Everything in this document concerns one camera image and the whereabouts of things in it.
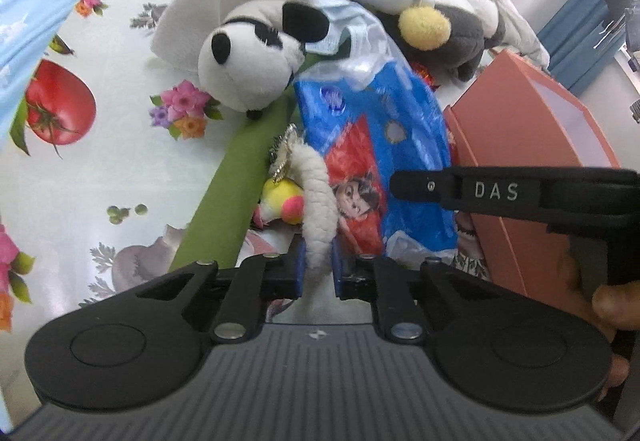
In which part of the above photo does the white rope keychain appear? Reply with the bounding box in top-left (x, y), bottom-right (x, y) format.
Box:
top-left (269, 123), bottom-right (338, 274)

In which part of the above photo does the blue tissue packet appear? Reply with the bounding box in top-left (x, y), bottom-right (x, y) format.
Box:
top-left (294, 60), bottom-right (458, 258)

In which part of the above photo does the panda plush toy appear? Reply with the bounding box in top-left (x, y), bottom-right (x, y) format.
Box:
top-left (198, 0), bottom-right (330, 119)

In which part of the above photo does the red foil wrapper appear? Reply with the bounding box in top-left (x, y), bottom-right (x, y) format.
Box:
top-left (410, 62), bottom-right (440, 91)

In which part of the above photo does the light blue face mask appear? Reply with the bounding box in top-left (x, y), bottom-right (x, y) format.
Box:
top-left (299, 0), bottom-right (411, 91)

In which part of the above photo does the yellow pink bird toy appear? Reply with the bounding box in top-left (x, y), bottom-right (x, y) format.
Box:
top-left (252, 179), bottom-right (304, 229)

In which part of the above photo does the person's right hand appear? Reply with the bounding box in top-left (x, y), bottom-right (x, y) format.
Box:
top-left (555, 245), bottom-right (640, 402)

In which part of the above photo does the green massage brush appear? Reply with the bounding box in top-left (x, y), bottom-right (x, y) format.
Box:
top-left (169, 86), bottom-right (297, 271)

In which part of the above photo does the orange cardboard box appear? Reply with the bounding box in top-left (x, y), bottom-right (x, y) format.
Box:
top-left (444, 51), bottom-right (620, 307)

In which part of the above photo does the blue curtain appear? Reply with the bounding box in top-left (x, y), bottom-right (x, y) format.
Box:
top-left (539, 0), bottom-right (639, 96)

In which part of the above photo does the fruit print tablecloth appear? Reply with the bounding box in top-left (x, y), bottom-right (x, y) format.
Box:
top-left (1, 0), bottom-right (243, 430)

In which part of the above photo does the grey penguin plush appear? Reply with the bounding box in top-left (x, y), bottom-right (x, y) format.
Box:
top-left (375, 0), bottom-right (506, 82)

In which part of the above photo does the blue star bedsheet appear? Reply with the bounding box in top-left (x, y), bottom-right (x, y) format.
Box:
top-left (0, 0), bottom-right (78, 141)

